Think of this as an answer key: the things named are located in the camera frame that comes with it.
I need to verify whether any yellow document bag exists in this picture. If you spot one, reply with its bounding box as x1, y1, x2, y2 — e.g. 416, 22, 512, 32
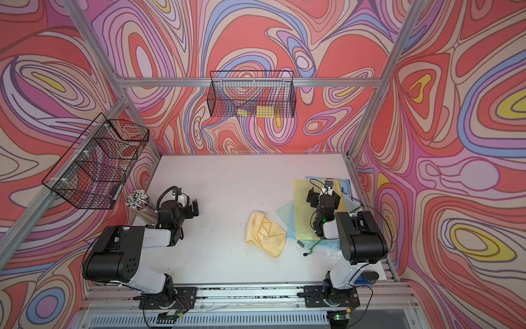
293, 179, 344, 239

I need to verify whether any green zip document bag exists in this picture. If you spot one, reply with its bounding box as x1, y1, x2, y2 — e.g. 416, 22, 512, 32
275, 201, 341, 259

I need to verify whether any yellow wiping cloth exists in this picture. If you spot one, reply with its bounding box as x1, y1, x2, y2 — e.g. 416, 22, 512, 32
245, 211, 287, 259

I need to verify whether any light blue mesh document bag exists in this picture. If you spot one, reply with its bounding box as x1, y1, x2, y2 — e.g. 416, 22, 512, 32
305, 176, 354, 200

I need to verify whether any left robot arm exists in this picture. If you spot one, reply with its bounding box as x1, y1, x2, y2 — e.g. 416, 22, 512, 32
82, 186, 199, 313

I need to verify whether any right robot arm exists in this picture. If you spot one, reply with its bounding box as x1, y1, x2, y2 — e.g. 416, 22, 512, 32
298, 180, 390, 311

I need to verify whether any clear pencil holder cup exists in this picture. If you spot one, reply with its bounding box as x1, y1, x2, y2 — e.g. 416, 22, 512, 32
125, 190, 158, 226

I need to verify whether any yellow sponge in basket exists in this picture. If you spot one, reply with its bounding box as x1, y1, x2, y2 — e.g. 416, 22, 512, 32
236, 106, 275, 119

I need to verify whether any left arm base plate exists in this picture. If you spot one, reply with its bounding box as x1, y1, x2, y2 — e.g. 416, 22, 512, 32
138, 287, 197, 311

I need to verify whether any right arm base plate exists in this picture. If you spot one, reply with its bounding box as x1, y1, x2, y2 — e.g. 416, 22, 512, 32
297, 285, 360, 310

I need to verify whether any black wire basket left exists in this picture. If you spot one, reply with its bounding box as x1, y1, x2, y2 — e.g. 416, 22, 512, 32
41, 113, 149, 210

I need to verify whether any black wire basket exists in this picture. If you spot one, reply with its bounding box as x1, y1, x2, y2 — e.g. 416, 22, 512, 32
207, 69, 297, 119
41, 113, 149, 210

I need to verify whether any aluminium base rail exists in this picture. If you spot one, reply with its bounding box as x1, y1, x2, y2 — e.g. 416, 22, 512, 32
70, 281, 428, 328

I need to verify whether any black wire basket back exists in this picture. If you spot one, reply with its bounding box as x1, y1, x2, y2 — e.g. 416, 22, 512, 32
207, 69, 297, 119

